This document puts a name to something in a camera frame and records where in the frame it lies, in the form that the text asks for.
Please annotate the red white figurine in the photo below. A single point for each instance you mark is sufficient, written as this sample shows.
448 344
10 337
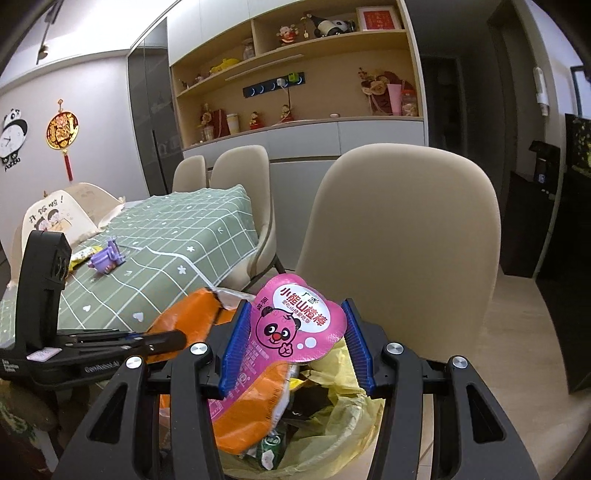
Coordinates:
287 36

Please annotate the small red figurine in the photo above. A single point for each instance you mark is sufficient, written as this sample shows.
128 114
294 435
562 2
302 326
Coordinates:
287 114
255 121

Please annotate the dark tall cabinet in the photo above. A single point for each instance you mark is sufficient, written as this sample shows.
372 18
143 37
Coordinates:
152 115

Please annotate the red knot wall ornament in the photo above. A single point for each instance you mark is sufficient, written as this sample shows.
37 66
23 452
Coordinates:
62 131

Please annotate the yellow toy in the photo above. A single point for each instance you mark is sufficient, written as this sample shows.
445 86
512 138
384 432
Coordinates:
224 67

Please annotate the yellow trash bag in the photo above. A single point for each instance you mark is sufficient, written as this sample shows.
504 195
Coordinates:
348 415

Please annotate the pink tube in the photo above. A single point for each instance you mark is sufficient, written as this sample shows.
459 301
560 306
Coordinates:
394 100

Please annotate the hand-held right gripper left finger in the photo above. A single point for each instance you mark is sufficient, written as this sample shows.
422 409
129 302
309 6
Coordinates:
233 357

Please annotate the white wall intercom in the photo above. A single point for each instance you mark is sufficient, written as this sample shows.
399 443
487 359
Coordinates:
541 90

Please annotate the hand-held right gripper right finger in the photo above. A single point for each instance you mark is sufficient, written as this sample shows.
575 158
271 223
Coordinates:
358 350

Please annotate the glass jar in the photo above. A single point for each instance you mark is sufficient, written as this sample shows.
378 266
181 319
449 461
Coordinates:
248 50

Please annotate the white cup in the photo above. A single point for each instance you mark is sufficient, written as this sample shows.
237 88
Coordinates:
232 124

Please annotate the black power strip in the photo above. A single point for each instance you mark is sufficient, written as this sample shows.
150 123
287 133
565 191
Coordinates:
258 88

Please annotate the pink bear snack packet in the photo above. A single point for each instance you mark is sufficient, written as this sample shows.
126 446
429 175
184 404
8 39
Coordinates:
295 323

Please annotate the orange snack bag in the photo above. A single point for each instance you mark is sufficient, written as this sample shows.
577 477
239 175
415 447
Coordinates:
258 408

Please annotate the black track light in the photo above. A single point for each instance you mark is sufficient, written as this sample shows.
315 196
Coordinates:
46 32

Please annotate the dark green wrapper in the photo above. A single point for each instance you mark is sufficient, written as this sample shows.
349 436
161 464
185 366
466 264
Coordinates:
314 401

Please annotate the purple plastic toy cup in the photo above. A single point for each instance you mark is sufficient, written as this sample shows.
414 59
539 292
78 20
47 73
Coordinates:
106 258

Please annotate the beige printed food cover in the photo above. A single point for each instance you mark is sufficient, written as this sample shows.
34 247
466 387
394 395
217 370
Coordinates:
81 207

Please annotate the beige dining chair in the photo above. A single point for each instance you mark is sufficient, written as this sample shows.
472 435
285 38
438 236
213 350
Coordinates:
189 173
397 230
240 168

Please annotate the green checkered tablecloth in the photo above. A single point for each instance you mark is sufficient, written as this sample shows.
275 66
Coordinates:
175 230

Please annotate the panda wall clock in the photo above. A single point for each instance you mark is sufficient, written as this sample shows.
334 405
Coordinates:
11 138

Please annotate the clear snack jar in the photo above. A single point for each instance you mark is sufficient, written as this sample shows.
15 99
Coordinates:
409 104

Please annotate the panda toy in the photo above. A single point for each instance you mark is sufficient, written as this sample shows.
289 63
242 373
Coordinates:
330 25

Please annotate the black low cabinet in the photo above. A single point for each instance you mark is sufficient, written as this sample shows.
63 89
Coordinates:
526 221

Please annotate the yellow snack wrapper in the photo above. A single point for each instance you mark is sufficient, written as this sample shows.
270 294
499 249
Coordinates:
83 256

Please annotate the dried flower bouquet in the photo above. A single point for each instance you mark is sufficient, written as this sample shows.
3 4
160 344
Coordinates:
376 87

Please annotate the black fish tank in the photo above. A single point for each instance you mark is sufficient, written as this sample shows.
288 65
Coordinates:
579 143

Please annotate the wooden wall shelf cabinet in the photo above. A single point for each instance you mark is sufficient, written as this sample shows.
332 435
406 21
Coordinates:
323 92

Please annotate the black countertop device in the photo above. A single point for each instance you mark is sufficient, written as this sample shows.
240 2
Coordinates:
545 166

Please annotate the green white carton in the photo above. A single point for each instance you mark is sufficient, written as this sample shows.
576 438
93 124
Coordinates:
272 452

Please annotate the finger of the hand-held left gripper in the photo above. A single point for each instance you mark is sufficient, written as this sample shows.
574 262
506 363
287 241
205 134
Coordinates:
101 332
166 340

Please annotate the red framed picture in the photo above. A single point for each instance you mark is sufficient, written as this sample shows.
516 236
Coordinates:
378 18

